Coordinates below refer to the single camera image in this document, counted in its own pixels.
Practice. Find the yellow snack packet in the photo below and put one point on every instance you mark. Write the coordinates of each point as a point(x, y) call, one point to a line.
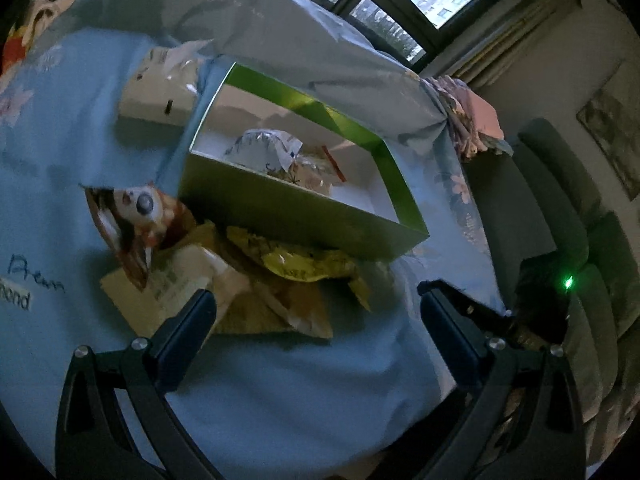
point(305, 260)
point(280, 321)

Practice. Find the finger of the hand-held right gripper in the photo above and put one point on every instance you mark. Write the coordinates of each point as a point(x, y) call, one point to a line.
point(482, 316)

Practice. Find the beige curtain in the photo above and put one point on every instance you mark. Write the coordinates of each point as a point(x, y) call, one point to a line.
point(505, 45)

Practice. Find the white tissue pack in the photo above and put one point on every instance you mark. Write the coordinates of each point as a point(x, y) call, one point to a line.
point(150, 105)

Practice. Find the framed wall picture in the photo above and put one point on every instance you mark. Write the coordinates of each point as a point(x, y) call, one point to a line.
point(612, 125)

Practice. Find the orange cartoon-eye snack packet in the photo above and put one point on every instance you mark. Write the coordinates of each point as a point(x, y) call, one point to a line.
point(140, 220)

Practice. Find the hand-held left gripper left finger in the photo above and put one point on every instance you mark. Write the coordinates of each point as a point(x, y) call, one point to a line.
point(187, 330)

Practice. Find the red-edged clear snack packet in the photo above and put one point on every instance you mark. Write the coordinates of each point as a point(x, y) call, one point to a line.
point(312, 170)

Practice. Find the green cardboard box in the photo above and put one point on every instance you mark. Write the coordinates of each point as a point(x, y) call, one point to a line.
point(300, 210)

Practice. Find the silver white snack packet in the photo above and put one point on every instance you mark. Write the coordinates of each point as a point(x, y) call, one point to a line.
point(260, 150)

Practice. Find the stack of folded pink cloths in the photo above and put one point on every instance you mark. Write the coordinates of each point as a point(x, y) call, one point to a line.
point(470, 115)

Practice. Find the printed cartoon cloth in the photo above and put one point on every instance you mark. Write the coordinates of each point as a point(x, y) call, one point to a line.
point(30, 5)

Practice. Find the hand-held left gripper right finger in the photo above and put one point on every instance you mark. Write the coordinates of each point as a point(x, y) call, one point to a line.
point(450, 345)

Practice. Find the light blue duvet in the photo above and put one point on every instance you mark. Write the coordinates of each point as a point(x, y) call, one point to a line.
point(280, 35)

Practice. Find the dark green sofa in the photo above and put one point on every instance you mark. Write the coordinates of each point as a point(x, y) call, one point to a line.
point(540, 200)

